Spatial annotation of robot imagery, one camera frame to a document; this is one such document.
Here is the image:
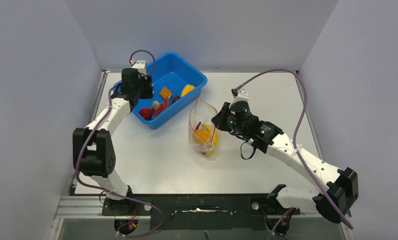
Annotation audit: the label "red toy wax apple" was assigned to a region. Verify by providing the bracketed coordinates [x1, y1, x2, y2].
[138, 107, 154, 121]

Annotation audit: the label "yellow toy banana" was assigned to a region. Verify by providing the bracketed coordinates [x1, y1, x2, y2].
[201, 124, 218, 157]

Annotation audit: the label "blue plastic bin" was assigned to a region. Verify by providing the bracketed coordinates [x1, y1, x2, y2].
[111, 52, 207, 130]

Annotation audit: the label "aluminium table frame rail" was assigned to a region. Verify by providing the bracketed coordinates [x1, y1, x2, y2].
[53, 195, 153, 220]

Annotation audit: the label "red toy watermelon slice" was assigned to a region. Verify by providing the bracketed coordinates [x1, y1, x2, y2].
[152, 97, 170, 119]

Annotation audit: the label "orange toy mango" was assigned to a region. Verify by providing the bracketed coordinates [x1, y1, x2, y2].
[192, 128, 210, 145]

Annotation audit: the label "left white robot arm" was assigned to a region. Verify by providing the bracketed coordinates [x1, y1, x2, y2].
[72, 67, 153, 202]

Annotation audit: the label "beige toy garlic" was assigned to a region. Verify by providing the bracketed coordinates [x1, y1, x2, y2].
[152, 100, 161, 110]

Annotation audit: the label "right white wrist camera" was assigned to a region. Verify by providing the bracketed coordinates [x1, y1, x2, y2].
[231, 88, 249, 105]

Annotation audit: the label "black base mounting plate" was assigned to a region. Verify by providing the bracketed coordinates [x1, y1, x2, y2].
[101, 193, 291, 235]

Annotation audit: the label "yellow toy pepper slice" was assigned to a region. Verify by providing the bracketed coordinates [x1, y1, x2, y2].
[180, 84, 195, 97]

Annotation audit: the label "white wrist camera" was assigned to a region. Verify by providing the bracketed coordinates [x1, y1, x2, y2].
[129, 60, 148, 75]
[231, 88, 249, 105]

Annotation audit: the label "clear zip bag orange zipper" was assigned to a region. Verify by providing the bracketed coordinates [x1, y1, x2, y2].
[188, 97, 219, 161]

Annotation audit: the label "dark purple toy fruit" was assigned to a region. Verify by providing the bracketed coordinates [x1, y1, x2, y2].
[171, 95, 181, 104]

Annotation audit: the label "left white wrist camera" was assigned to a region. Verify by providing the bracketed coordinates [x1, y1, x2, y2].
[129, 60, 148, 75]

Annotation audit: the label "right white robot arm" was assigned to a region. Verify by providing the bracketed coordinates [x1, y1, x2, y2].
[212, 101, 359, 225]

